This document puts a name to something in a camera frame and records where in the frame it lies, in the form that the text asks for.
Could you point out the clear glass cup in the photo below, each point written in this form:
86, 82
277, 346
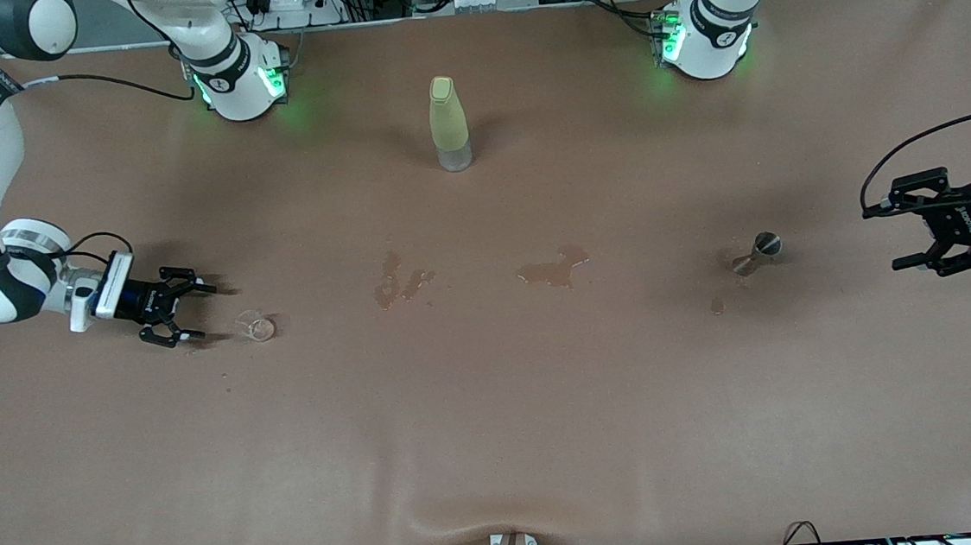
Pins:
258, 328

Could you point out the white power strip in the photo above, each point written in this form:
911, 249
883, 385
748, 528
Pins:
291, 0

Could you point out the brown table mat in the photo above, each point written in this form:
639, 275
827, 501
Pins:
496, 410

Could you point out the metal jigger measuring cup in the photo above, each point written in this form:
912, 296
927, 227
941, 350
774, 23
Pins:
759, 251

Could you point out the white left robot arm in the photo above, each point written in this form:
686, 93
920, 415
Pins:
706, 43

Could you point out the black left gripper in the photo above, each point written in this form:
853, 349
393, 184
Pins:
955, 219

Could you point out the yellow-green bottle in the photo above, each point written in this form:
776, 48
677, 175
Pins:
447, 119

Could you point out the brown liquid spill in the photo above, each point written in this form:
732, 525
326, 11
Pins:
555, 271
391, 284

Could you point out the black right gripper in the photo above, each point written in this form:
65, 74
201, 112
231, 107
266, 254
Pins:
139, 300

